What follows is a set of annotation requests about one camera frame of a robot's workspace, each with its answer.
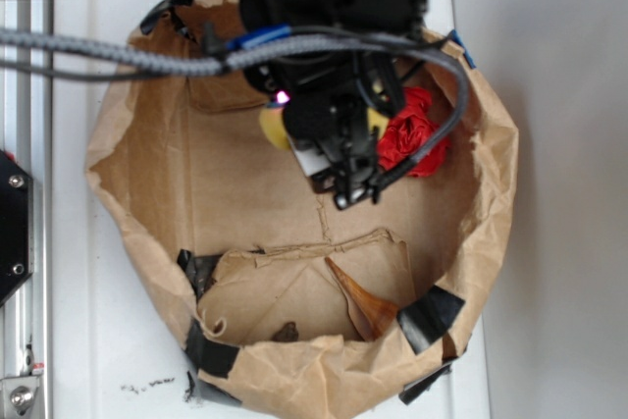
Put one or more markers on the yellow green sponge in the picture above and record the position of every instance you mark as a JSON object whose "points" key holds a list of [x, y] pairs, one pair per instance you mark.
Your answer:
{"points": [[272, 125]]}

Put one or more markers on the small dark brown scrap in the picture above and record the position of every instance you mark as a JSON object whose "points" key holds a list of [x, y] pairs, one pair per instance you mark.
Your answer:
{"points": [[287, 333]]}

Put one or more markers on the black tape patch bottom left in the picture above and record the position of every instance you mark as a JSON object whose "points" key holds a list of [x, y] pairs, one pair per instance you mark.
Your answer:
{"points": [[214, 358]]}

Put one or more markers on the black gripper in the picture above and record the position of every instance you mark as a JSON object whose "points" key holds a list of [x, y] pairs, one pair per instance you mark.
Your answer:
{"points": [[332, 91]]}

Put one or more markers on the black tape patch right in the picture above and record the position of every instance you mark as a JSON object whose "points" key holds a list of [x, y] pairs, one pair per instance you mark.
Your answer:
{"points": [[427, 319]]}

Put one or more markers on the black tape patch inner left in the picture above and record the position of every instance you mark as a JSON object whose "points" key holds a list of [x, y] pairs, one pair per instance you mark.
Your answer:
{"points": [[199, 270]]}

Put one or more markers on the aluminium frame rail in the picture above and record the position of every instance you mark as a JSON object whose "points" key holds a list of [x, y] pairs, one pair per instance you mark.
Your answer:
{"points": [[26, 355]]}

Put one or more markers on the brown paper bag bin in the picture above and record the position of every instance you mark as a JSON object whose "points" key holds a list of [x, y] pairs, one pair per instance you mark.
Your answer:
{"points": [[183, 164]]}

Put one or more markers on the brown wooden spoon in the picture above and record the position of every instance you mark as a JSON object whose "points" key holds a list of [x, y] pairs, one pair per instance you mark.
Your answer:
{"points": [[370, 315]]}

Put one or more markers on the black tape patch top left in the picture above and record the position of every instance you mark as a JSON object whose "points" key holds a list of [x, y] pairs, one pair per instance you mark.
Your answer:
{"points": [[162, 16]]}

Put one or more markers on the black tape patch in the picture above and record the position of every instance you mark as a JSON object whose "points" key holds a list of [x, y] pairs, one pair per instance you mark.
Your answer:
{"points": [[214, 358], [427, 319], [199, 270], [162, 16]]}

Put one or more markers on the blue tape strip right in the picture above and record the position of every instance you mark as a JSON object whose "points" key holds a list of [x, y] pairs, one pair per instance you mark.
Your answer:
{"points": [[454, 37]]}

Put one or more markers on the crumpled red paper ball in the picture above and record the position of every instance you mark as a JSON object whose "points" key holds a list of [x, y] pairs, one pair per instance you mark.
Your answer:
{"points": [[408, 131]]}

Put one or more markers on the black mounting plate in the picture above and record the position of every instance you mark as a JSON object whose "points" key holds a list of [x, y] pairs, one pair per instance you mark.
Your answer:
{"points": [[16, 229]]}

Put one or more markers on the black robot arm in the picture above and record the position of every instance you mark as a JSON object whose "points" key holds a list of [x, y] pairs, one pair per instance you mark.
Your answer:
{"points": [[218, 57]]}

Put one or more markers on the white plastic tray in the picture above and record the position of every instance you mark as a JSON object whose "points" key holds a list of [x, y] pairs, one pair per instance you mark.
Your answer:
{"points": [[112, 355]]}

